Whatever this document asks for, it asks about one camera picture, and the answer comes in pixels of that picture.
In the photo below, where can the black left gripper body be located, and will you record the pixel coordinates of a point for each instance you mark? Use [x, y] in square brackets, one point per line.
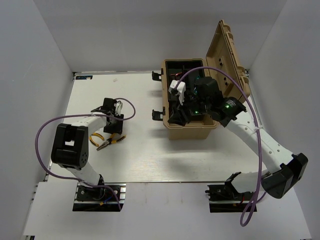
[117, 126]

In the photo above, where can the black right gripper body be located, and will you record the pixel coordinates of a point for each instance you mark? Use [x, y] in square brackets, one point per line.
[197, 107]

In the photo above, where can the yellow black needle-nose pliers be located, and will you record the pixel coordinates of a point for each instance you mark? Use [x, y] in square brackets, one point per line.
[111, 141]

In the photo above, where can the brown hex key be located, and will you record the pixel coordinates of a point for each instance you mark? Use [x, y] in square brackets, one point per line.
[176, 76]

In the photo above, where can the tan plastic toolbox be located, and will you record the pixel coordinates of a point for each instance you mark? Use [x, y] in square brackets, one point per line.
[222, 55]

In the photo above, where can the yellow black combination pliers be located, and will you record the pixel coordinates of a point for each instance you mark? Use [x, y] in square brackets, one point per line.
[96, 139]

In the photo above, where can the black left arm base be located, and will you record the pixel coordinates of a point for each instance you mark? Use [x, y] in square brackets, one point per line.
[100, 194]

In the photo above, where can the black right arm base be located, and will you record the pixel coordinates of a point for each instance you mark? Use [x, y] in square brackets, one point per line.
[222, 192]

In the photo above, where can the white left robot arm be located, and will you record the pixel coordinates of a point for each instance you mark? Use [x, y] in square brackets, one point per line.
[71, 143]

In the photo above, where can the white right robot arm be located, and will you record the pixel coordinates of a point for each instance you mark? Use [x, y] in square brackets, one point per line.
[283, 168]

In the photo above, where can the black toolbox tray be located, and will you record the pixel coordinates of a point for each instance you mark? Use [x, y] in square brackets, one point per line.
[173, 66]

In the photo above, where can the blue label sticker left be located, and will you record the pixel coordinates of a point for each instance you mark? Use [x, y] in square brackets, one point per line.
[84, 77]

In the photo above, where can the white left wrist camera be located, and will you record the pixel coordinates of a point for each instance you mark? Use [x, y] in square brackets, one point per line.
[118, 107]

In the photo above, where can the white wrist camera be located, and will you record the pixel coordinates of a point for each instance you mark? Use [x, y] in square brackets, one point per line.
[178, 88]
[118, 107]

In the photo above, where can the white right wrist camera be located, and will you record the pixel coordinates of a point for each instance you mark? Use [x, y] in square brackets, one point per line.
[178, 88]

